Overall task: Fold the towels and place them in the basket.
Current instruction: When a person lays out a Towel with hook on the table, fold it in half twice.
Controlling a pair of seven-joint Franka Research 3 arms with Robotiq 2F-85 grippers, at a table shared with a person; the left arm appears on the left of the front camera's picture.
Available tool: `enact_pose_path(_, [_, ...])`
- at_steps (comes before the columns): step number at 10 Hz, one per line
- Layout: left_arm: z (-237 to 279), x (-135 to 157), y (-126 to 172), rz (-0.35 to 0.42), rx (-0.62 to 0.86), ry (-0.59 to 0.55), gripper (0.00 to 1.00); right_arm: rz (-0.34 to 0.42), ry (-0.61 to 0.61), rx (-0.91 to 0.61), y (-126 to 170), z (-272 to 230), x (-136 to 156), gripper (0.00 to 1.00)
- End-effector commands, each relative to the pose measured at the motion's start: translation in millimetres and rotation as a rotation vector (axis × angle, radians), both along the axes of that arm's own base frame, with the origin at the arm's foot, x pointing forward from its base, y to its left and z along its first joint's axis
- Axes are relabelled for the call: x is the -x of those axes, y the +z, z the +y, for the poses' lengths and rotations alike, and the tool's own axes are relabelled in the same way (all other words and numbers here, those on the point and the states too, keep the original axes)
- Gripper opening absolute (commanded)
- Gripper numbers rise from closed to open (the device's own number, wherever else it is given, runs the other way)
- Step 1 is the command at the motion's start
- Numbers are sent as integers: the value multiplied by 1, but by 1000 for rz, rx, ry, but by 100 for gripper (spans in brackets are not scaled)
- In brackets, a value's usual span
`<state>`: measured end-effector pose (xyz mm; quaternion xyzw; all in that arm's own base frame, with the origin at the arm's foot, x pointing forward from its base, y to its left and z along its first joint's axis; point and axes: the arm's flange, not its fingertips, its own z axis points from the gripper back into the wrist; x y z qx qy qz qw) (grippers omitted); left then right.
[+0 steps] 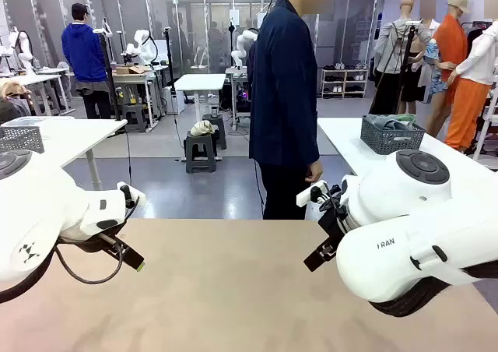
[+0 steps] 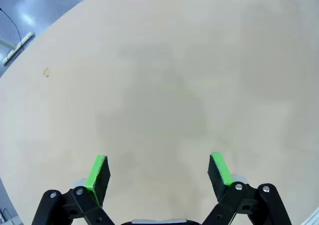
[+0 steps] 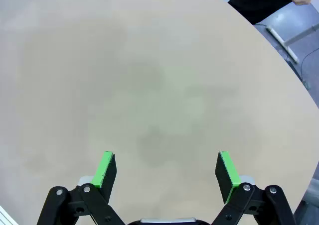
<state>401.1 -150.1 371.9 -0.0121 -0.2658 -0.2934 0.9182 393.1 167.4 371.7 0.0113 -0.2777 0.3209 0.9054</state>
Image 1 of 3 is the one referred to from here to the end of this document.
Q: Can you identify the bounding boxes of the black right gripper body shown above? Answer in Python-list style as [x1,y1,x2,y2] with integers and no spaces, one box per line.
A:
[317,202,353,252]

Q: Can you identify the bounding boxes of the figure in blue floral dress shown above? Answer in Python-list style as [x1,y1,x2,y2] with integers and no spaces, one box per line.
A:
[418,0,454,104]

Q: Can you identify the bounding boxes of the navy sleeved right forearm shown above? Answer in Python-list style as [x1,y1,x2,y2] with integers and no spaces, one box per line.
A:
[300,128,321,167]

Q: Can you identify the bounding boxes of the mannequin, white top, orange trousers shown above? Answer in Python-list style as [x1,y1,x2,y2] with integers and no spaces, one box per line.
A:
[444,0,498,153]

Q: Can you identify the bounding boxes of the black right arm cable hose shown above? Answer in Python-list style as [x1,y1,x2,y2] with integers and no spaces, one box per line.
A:
[367,264,498,319]

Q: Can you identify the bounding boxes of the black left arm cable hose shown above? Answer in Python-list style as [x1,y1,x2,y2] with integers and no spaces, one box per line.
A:
[0,242,126,304]

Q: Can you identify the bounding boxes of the black tripod with white device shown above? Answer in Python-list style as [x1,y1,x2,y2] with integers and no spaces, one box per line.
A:
[92,16,122,121]

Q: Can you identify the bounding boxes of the person in blue hoodie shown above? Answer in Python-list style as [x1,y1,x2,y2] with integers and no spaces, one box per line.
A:
[61,2,114,121]

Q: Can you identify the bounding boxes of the person's right hand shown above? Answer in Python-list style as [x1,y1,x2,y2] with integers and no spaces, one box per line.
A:
[304,160,324,184]

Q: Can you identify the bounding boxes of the white rounded side table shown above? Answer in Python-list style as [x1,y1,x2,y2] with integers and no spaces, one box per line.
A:
[317,116,498,220]

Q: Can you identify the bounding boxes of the grey plastic step stool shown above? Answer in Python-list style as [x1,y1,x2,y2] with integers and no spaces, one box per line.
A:
[202,113,228,151]
[184,131,218,174]
[121,103,149,133]

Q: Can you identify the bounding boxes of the clothes rack with dark clothes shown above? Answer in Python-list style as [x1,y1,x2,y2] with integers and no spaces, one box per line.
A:
[461,19,498,58]

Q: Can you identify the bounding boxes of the black camera pole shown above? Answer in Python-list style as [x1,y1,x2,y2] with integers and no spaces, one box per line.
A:
[162,26,177,89]

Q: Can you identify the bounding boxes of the person in dark grey top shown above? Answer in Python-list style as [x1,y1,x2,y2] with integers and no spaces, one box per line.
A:
[0,77,33,125]

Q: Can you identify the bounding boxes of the white long work table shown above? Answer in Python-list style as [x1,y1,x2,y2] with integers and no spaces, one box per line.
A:
[0,67,72,117]

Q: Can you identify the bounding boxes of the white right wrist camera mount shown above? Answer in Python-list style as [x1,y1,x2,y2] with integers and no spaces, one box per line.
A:
[296,179,328,209]

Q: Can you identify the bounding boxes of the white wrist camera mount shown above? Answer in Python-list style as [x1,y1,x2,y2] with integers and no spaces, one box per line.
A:
[296,179,328,209]
[116,180,147,209]

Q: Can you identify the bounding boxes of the open cardboard box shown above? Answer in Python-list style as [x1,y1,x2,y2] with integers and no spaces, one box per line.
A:
[114,65,152,76]

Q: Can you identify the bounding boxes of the metal frame workbench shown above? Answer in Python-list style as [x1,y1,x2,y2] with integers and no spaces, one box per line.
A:
[108,64,167,129]

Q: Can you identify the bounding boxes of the beige crumpled cloth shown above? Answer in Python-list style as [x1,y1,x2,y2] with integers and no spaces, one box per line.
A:
[189,119,220,137]

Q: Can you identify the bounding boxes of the white shoe rack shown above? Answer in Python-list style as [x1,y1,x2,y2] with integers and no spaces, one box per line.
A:
[320,62,370,100]

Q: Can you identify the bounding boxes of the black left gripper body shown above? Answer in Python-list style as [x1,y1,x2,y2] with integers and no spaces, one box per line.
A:
[58,233,118,255]

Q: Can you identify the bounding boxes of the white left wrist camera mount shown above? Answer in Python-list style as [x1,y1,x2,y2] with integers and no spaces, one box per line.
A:
[116,180,147,209]

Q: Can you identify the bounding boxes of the grey lattice plastic basket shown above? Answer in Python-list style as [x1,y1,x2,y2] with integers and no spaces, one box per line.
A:
[359,114,427,157]
[0,125,45,155]

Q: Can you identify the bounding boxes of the white plastic tray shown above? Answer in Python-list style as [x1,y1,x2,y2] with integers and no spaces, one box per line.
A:
[0,116,75,129]

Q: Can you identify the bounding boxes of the white standing desk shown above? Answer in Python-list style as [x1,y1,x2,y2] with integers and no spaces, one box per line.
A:
[173,72,228,121]

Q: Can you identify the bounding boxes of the person in navy jacket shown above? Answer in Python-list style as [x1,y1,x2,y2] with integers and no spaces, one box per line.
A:
[247,0,335,220]

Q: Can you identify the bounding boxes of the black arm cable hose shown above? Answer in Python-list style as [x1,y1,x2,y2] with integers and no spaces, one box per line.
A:
[0,242,126,304]
[367,264,498,319]

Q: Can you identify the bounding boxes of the white metal frame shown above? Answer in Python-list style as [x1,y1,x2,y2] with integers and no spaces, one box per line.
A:
[472,87,498,171]

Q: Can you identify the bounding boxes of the mannequin in grey shirt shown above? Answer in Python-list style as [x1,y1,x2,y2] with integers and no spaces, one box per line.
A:
[373,0,433,115]

